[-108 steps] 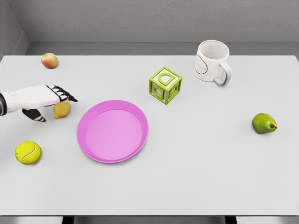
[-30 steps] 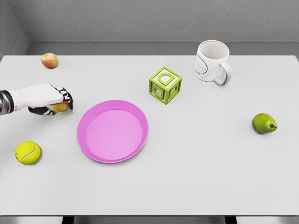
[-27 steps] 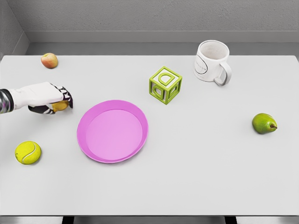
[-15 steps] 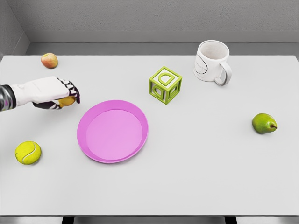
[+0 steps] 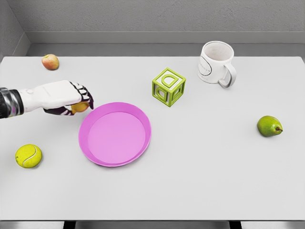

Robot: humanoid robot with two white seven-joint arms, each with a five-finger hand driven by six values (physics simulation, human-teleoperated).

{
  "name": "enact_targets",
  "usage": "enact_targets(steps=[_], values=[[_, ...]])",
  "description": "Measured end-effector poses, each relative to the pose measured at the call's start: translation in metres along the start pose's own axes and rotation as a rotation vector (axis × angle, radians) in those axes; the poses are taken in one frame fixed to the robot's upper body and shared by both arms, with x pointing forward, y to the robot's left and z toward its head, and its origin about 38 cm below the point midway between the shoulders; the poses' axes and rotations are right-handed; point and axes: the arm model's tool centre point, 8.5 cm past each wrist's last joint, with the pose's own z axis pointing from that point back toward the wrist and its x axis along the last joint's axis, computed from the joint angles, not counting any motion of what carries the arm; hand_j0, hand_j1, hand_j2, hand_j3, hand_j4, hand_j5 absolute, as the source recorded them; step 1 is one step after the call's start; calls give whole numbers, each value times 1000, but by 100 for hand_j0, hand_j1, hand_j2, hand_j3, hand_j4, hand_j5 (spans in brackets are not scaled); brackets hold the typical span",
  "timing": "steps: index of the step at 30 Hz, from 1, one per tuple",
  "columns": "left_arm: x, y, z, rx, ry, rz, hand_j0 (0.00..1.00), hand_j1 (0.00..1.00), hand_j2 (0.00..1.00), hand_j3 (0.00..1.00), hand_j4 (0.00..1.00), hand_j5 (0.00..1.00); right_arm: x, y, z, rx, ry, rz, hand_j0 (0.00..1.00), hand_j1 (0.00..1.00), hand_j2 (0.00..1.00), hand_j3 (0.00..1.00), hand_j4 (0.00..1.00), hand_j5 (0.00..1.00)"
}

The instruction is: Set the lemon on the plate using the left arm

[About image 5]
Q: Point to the green pear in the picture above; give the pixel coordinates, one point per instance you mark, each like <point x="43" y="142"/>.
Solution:
<point x="269" y="126"/>

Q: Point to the pink plate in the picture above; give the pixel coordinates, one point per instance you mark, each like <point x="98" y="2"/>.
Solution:
<point x="115" y="136"/>

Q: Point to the red-yellow apple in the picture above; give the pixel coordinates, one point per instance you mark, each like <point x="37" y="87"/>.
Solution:
<point x="50" y="62"/>

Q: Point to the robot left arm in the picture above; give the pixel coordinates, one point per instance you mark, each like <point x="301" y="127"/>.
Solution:
<point x="16" y="102"/>

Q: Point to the green letter block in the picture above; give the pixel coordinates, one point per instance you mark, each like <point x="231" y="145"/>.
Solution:
<point x="168" y="87"/>

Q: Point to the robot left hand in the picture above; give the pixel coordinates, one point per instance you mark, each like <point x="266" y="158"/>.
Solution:
<point x="62" y="94"/>

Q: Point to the white mug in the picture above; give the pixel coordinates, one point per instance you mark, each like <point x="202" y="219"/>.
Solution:
<point x="215" y="62"/>

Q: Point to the yellow tennis ball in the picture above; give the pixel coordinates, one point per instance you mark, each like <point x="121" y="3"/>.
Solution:
<point x="28" y="156"/>

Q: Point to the yellow lemon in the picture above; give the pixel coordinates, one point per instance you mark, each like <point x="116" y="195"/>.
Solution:
<point x="79" y="107"/>

